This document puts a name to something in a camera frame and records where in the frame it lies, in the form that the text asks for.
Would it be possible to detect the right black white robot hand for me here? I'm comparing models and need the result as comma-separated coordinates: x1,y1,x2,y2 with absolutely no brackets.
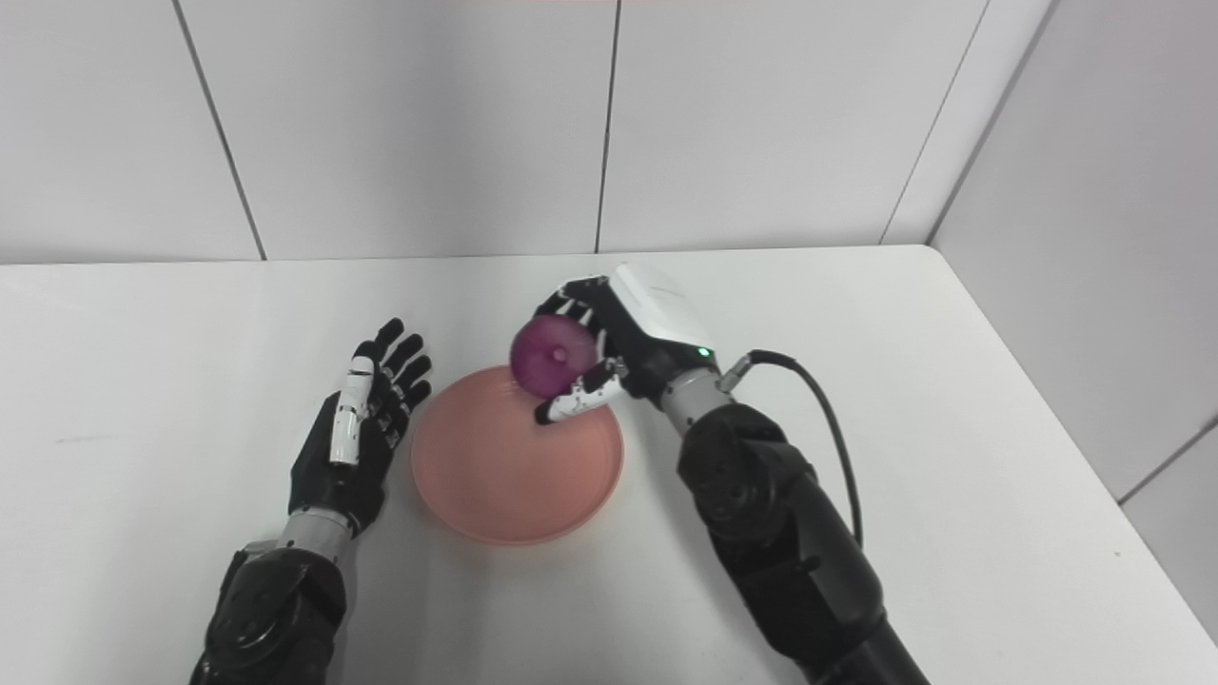
533,263,721,426

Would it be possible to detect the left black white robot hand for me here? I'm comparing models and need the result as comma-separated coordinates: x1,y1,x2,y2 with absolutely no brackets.
288,318,434,536

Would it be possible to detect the purple red onion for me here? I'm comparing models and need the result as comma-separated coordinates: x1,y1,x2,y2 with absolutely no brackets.
509,315,600,400

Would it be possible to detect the pink round plate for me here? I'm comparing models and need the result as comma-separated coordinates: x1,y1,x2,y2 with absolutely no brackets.
410,366,626,546

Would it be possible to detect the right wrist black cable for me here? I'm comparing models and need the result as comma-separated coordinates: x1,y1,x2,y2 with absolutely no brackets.
718,349,864,548

